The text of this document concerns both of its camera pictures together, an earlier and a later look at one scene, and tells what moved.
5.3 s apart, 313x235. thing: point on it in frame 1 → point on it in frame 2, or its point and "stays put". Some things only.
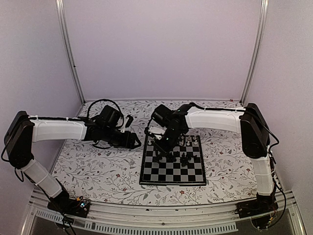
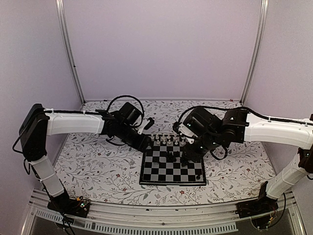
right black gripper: [163, 149] → [193, 155]
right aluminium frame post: [264, 11] stays put
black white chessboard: [182, 165] stays put
